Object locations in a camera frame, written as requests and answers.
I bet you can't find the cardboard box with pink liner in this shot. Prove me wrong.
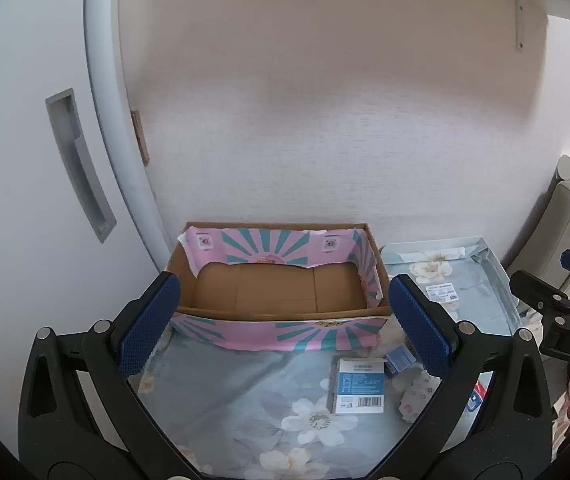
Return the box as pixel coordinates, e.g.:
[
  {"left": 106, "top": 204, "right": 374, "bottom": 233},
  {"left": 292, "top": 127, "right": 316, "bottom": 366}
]
[{"left": 165, "top": 221, "right": 396, "bottom": 353}]

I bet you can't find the white shelf bracket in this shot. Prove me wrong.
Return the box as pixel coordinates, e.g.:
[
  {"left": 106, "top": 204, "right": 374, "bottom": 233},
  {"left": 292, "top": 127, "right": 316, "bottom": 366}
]
[{"left": 514, "top": 0, "right": 570, "bottom": 51}]

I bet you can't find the clear plastic box white label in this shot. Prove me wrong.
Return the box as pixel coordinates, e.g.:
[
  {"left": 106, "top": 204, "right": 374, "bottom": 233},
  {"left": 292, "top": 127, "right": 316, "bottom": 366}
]
[{"left": 417, "top": 280, "right": 466, "bottom": 308}]

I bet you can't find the grey recessed wardrobe handle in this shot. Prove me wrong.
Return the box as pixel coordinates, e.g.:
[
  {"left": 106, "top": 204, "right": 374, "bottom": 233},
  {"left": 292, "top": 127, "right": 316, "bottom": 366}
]
[{"left": 45, "top": 88, "right": 117, "bottom": 244}]

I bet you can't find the small blue box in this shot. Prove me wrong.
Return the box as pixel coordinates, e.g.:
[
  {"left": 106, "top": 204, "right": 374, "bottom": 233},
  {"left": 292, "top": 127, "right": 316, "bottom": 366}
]
[{"left": 382, "top": 347, "right": 418, "bottom": 378}]

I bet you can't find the white patterned packet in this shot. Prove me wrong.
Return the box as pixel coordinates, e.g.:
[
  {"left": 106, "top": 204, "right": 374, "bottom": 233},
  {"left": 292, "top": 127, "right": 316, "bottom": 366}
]
[{"left": 395, "top": 367, "right": 441, "bottom": 426}]

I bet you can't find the red and blue packet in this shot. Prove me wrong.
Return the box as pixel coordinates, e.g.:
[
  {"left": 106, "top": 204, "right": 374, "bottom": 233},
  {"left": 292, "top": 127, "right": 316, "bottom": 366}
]
[{"left": 465, "top": 380, "right": 488, "bottom": 413}]

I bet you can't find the wooden strip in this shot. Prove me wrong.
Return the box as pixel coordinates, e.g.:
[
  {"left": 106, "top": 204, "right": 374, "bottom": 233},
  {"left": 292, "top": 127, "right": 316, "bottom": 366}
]
[{"left": 130, "top": 110, "right": 151, "bottom": 166}]

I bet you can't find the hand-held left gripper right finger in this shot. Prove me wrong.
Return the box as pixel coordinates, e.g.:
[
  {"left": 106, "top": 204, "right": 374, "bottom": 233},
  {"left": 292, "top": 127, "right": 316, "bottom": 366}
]
[{"left": 365, "top": 274, "right": 553, "bottom": 480}]

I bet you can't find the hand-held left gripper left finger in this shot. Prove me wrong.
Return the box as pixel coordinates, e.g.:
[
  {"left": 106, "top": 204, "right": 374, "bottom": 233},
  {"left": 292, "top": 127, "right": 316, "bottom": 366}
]
[{"left": 17, "top": 270, "right": 203, "bottom": 480}]

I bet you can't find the white box with blue label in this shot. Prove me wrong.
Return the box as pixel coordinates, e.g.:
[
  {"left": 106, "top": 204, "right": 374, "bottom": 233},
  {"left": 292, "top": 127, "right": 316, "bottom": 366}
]
[{"left": 334, "top": 357, "right": 386, "bottom": 416}]

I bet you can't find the floral blue bedsheet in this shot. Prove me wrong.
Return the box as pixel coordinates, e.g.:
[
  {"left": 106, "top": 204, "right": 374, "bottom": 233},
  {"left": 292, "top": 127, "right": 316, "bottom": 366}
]
[{"left": 130, "top": 235, "right": 523, "bottom": 480}]

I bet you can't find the grey chair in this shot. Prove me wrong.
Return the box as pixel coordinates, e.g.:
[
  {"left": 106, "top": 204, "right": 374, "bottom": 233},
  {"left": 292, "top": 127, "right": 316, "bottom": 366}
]
[{"left": 502, "top": 180, "right": 570, "bottom": 301}]

